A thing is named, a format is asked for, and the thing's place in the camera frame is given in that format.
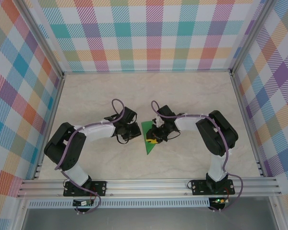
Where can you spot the green paper sheet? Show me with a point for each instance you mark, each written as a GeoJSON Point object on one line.
{"type": "Point", "coordinates": [145, 127]}

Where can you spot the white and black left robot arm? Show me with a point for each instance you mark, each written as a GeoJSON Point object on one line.
{"type": "Point", "coordinates": [98, 130]}

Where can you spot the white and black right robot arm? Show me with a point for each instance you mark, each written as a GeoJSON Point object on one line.
{"type": "Point", "coordinates": [187, 122]}

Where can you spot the grey metal panel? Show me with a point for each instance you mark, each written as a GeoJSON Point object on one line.
{"type": "Point", "coordinates": [146, 220]}

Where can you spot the small black circuit board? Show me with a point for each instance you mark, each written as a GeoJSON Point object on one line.
{"type": "Point", "coordinates": [82, 203]}

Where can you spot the small circuit board green light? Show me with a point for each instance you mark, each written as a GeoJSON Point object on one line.
{"type": "Point", "coordinates": [219, 201]}

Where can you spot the wide aluminium mounting rail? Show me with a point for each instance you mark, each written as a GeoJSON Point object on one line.
{"type": "Point", "coordinates": [146, 188]}

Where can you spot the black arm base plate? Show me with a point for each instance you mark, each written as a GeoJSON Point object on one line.
{"type": "Point", "coordinates": [99, 188]}
{"type": "Point", "coordinates": [198, 188]}

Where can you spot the aluminium side rail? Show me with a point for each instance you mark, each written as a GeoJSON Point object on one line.
{"type": "Point", "coordinates": [48, 127]}
{"type": "Point", "coordinates": [246, 127]}

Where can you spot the aluminium frame post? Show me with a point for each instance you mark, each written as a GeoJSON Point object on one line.
{"type": "Point", "coordinates": [251, 36]}
{"type": "Point", "coordinates": [44, 40]}

